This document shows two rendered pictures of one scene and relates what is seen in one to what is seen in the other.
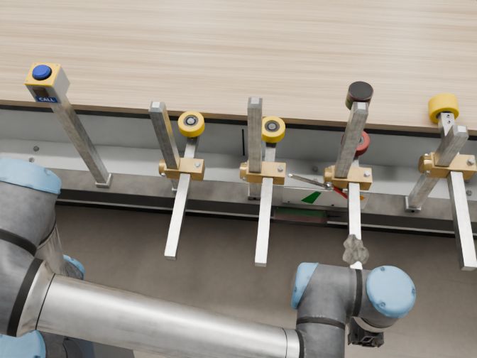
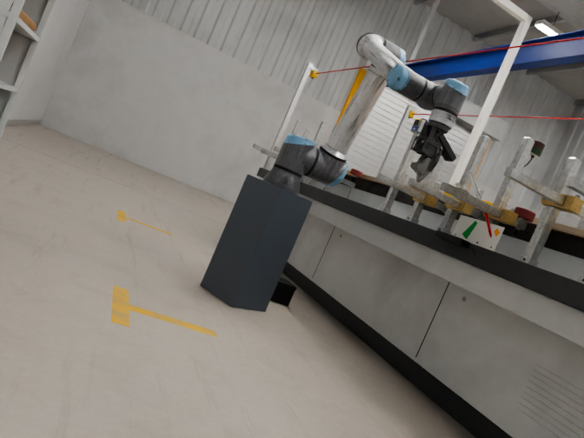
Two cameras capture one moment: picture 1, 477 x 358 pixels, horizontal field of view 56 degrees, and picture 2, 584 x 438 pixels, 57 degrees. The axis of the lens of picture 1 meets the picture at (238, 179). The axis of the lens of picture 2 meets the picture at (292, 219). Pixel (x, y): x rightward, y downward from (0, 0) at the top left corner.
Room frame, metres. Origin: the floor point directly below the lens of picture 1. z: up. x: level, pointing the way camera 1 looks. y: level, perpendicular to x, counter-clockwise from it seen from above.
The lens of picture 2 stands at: (-1.13, -1.71, 0.60)
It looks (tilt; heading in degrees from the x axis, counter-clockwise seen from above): 2 degrees down; 57
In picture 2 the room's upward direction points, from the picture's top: 23 degrees clockwise
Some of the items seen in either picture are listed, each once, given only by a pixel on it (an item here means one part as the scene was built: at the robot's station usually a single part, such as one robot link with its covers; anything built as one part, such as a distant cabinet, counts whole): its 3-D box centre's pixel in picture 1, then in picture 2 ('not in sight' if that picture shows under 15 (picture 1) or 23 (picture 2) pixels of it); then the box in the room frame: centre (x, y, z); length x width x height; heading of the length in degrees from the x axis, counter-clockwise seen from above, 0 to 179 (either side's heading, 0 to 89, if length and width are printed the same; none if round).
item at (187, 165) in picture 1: (182, 168); (424, 199); (0.74, 0.17, 0.83); 0.14 x 0.06 x 0.05; 81
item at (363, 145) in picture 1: (353, 148); (520, 222); (0.76, -0.35, 0.85); 0.08 x 0.08 x 0.11
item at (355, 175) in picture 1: (346, 177); (500, 215); (0.66, -0.32, 0.85); 0.14 x 0.06 x 0.05; 81
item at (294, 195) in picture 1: (324, 198); (476, 232); (0.65, -0.27, 0.75); 0.26 x 0.01 x 0.10; 81
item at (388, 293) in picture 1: (383, 297); (451, 98); (0.23, -0.26, 1.14); 0.10 x 0.09 x 0.12; 78
